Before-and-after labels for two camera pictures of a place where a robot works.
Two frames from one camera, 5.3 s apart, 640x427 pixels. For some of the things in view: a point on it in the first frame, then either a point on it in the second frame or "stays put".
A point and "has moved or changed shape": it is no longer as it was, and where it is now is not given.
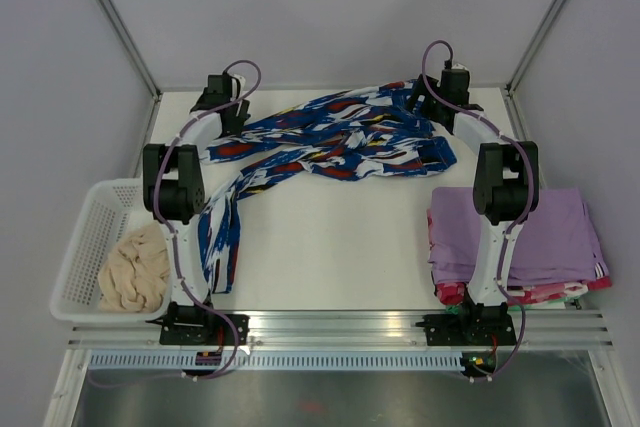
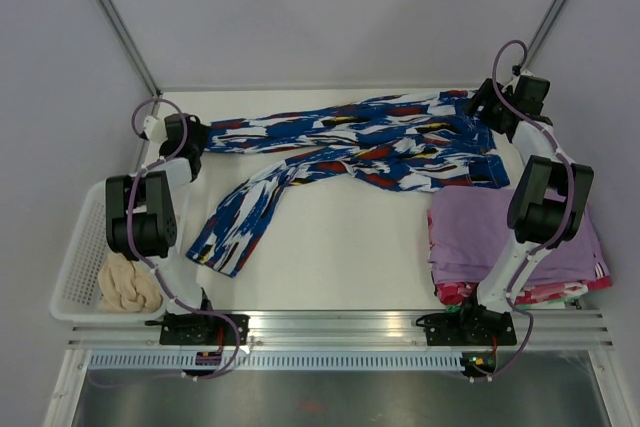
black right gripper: (421, 88) → (487, 92)
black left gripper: (240, 110) → (201, 133)
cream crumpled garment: (136, 274) stays put
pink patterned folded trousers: (457, 293) stays put
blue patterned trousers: (377, 132) has moved or changed shape
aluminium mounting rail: (541, 328) stays put
